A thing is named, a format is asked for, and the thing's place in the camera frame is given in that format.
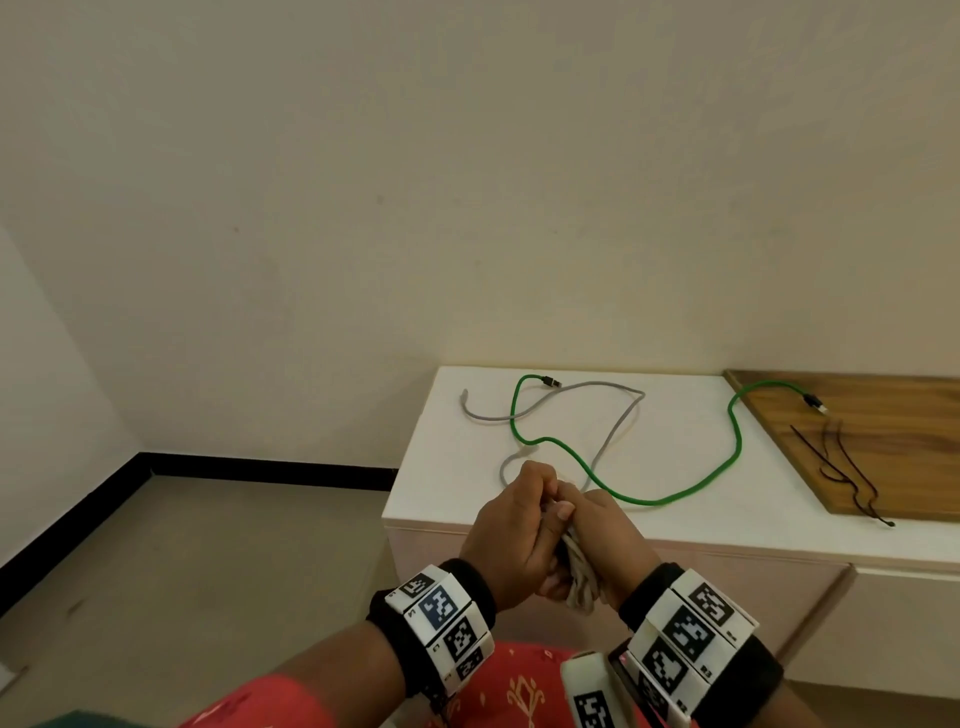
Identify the black white marker wristband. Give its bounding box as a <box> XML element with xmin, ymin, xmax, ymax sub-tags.
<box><xmin>366</xmin><ymin>558</ymin><xmax>498</xmax><ymax>702</ymax></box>
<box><xmin>609</xmin><ymin>562</ymin><xmax>786</xmax><ymax>728</ymax></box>

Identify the wooden board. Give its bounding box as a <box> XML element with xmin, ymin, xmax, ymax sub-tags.
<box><xmin>723</xmin><ymin>369</ymin><xmax>960</xmax><ymax>524</ymax></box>

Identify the thin black cord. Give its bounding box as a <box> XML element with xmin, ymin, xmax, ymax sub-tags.
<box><xmin>789</xmin><ymin>420</ymin><xmax>897</xmax><ymax>529</ymax></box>

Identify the person's right forearm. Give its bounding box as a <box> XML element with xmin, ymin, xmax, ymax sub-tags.
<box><xmin>753</xmin><ymin>675</ymin><xmax>810</xmax><ymax>728</ymax></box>

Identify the white cabinet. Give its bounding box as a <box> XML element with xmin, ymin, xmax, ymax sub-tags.
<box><xmin>381</xmin><ymin>365</ymin><xmax>960</xmax><ymax>712</ymax></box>

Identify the person's left hand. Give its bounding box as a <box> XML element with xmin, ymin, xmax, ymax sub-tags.
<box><xmin>458</xmin><ymin>460</ymin><xmax>576</xmax><ymax>613</ymax></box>

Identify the person's right hand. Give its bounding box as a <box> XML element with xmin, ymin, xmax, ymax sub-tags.
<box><xmin>555</xmin><ymin>480</ymin><xmax>663</xmax><ymax>612</ymax></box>

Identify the grey cable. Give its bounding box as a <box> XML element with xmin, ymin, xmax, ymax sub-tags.
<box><xmin>459</xmin><ymin>381</ymin><xmax>648</xmax><ymax>613</ymax></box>

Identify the red patterned garment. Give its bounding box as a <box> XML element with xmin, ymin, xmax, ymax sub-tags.
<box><xmin>178</xmin><ymin>640</ymin><xmax>601</xmax><ymax>728</ymax></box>

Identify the person's left forearm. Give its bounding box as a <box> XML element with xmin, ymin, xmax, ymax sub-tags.
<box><xmin>243</xmin><ymin>618</ymin><xmax>412</xmax><ymax>728</ymax></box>

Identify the black baseboard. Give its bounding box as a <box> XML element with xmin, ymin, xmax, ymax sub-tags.
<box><xmin>0</xmin><ymin>451</ymin><xmax>399</xmax><ymax>618</ymax></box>

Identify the green cable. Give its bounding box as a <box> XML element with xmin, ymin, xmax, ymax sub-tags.
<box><xmin>509</xmin><ymin>372</ymin><xmax>831</xmax><ymax>507</ymax></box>

